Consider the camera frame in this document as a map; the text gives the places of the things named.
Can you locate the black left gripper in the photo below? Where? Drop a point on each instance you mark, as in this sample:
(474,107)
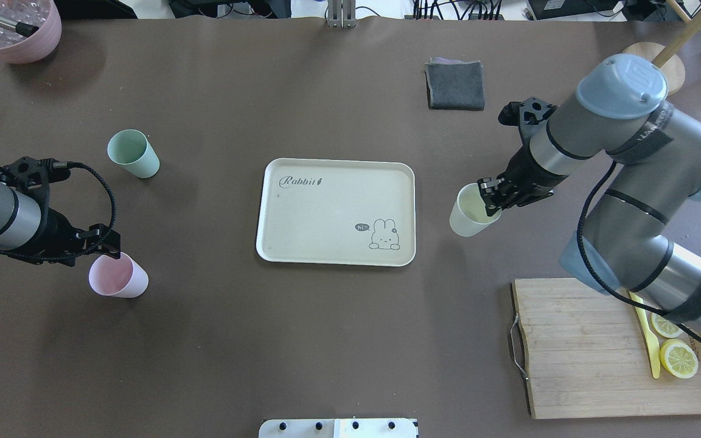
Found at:
(53,234)

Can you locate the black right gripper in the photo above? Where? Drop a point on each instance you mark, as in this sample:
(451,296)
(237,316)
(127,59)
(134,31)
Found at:
(526,172)

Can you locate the cream white cup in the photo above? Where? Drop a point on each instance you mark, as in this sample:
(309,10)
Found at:
(469,215)

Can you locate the pink cup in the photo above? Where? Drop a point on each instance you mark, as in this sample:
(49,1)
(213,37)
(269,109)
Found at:
(121,277)

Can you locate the green cup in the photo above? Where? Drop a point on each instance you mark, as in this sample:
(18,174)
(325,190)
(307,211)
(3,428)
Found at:
(131,150)

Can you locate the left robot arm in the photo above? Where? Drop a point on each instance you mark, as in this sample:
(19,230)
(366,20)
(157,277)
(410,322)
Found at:
(31,231)

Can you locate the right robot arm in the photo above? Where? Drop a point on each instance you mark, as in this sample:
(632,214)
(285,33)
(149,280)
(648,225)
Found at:
(619,108)

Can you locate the cream rabbit tray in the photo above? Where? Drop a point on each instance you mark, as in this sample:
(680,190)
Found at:
(337,212)

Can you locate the grey folded cloth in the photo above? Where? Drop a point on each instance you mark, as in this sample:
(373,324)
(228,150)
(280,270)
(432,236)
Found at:
(455,85)

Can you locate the wooden cutting board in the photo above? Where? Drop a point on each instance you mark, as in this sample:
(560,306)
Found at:
(585,356)

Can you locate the pink bowl with ice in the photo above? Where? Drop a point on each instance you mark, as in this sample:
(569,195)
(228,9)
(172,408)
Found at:
(16,49)

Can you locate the wooden mug tree stand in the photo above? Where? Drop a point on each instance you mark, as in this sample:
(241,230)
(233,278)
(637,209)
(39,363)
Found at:
(665,58)

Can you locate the lemon half slice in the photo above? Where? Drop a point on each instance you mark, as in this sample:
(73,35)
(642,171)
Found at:
(665,328)
(679,359)

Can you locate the yellow plastic knife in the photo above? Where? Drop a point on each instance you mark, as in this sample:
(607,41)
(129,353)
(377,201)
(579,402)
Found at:
(650,339)

